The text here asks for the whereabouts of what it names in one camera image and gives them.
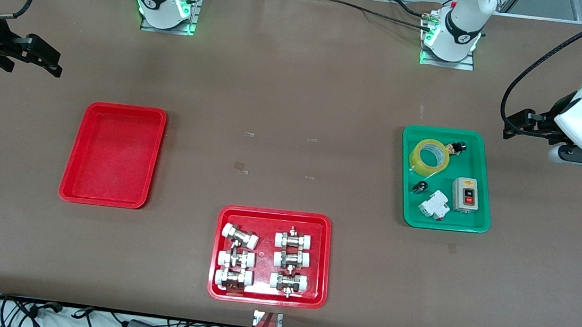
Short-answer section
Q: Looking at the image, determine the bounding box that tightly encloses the yellow tape roll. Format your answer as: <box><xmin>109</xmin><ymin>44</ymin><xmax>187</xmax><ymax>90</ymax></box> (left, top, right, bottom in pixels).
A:
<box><xmin>408</xmin><ymin>137</ymin><xmax>452</xmax><ymax>178</ymax></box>

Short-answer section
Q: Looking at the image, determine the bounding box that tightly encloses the empty red plastic tray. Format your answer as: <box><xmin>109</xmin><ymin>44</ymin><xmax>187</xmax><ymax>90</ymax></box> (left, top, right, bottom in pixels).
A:
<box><xmin>57</xmin><ymin>99</ymin><xmax>168</xmax><ymax>212</ymax></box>

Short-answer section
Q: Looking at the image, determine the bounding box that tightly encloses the green plastic tray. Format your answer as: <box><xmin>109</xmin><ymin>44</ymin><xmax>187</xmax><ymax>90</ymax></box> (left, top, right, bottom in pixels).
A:
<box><xmin>393</xmin><ymin>124</ymin><xmax>500</xmax><ymax>236</ymax></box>

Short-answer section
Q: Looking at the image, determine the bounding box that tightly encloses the red tray holding fittings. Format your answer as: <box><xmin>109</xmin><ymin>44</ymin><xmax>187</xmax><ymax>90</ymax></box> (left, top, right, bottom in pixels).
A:
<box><xmin>206</xmin><ymin>203</ymin><xmax>335</xmax><ymax>311</ymax></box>

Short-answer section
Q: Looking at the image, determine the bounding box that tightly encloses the small black and gold component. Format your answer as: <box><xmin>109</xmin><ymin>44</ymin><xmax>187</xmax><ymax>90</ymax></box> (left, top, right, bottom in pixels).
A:
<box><xmin>444</xmin><ymin>139</ymin><xmax>468</xmax><ymax>160</ymax></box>

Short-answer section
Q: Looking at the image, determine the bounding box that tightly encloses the white circuit breaker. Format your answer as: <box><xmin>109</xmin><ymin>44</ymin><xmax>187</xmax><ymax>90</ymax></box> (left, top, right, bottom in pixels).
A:
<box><xmin>417</xmin><ymin>188</ymin><xmax>452</xmax><ymax>222</ymax></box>

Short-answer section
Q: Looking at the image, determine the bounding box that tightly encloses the white and brass pipe fitting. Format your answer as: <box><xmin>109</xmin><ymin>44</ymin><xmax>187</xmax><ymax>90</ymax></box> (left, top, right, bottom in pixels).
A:
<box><xmin>273</xmin><ymin>247</ymin><xmax>311</xmax><ymax>271</ymax></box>
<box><xmin>214</xmin><ymin>267</ymin><xmax>255</xmax><ymax>293</ymax></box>
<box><xmin>221</xmin><ymin>223</ymin><xmax>260</xmax><ymax>250</ymax></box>
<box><xmin>268</xmin><ymin>270</ymin><xmax>309</xmax><ymax>299</ymax></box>
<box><xmin>216</xmin><ymin>247</ymin><xmax>256</xmax><ymax>271</ymax></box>
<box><xmin>274</xmin><ymin>225</ymin><xmax>314</xmax><ymax>251</ymax></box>

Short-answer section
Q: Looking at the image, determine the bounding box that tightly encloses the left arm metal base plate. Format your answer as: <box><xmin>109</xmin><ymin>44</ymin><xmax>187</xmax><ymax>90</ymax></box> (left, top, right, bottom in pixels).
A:
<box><xmin>419</xmin><ymin>8</ymin><xmax>480</xmax><ymax>71</ymax></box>

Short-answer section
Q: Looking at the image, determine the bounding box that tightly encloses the grey push-button switch box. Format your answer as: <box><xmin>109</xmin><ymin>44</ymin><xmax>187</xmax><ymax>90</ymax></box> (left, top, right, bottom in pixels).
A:
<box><xmin>449</xmin><ymin>176</ymin><xmax>481</xmax><ymax>214</ymax></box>

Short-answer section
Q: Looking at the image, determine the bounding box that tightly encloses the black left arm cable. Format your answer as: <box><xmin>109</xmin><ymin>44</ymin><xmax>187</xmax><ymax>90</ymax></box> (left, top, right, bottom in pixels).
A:
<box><xmin>498</xmin><ymin>1</ymin><xmax>582</xmax><ymax>140</ymax></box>

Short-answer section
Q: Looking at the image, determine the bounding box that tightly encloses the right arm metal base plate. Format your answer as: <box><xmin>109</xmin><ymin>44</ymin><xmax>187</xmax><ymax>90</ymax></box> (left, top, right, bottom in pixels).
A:
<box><xmin>140</xmin><ymin>0</ymin><xmax>201</xmax><ymax>36</ymax></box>

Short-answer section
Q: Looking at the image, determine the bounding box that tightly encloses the black cable on table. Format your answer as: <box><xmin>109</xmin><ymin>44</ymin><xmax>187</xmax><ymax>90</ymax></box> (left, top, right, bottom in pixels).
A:
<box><xmin>332</xmin><ymin>0</ymin><xmax>438</xmax><ymax>31</ymax></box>

